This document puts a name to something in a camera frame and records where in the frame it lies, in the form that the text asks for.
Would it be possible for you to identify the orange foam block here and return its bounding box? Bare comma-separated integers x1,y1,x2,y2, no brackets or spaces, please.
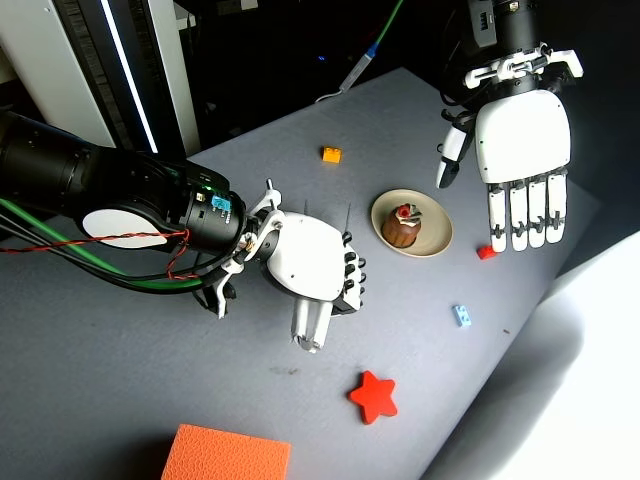
160,423,293,480

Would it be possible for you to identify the beige round plate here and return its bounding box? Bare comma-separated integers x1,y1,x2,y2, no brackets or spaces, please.
370,188,455,259

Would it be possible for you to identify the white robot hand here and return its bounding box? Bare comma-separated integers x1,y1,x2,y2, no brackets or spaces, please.
435,88,573,253
259,211,369,319

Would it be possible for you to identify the white backdrop sheet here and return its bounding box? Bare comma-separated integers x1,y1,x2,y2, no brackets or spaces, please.
419,234,640,480

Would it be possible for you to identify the chocolate toy cake with strawberry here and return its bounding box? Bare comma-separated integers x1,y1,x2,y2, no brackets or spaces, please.
380,202,424,249

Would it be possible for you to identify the grey table cloth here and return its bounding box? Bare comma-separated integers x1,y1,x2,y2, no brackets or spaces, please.
0,67,604,480

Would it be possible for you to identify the white and black cabinet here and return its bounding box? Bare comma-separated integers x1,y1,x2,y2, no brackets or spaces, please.
0,0,202,156

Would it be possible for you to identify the red star block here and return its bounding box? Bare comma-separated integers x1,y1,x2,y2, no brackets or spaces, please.
347,370,400,426

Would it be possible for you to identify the green cable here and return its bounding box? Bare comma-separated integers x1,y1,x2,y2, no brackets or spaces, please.
375,0,407,49

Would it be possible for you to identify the white inline adapter cable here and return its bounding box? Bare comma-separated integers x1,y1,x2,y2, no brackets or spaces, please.
314,42,382,105

